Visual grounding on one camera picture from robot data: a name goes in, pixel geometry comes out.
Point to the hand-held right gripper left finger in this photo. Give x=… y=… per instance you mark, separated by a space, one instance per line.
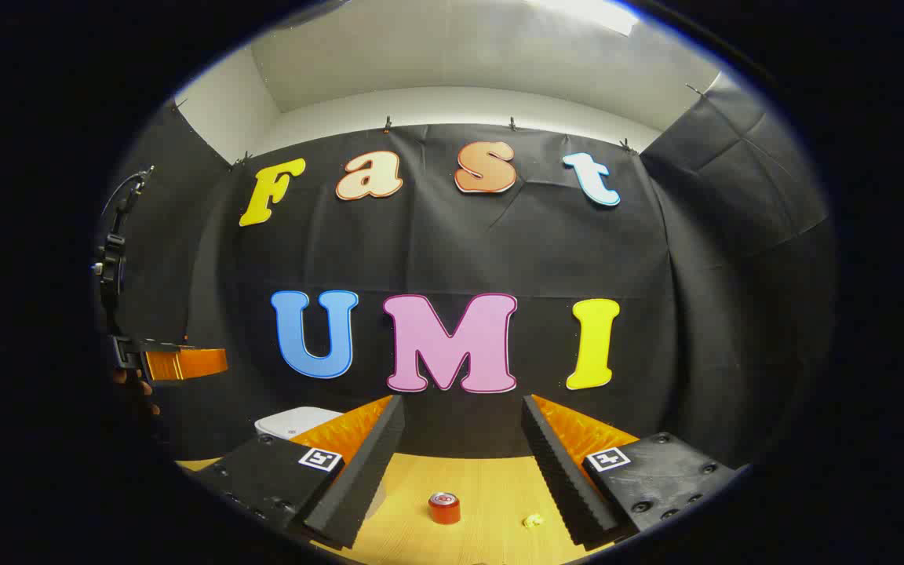
x=358 y=486

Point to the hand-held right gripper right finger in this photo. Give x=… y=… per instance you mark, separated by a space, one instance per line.
x=566 y=486

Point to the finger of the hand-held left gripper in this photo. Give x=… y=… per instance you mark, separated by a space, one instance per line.
x=185 y=363

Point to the yellow paper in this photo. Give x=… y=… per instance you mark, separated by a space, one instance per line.
x=533 y=520

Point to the red pop can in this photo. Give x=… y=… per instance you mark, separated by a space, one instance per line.
x=444 y=510

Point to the white desktop garbage bin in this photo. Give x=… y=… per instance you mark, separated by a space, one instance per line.
x=295 y=422

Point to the wooden desktop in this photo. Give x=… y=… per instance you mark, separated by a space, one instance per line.
x=491 y=486

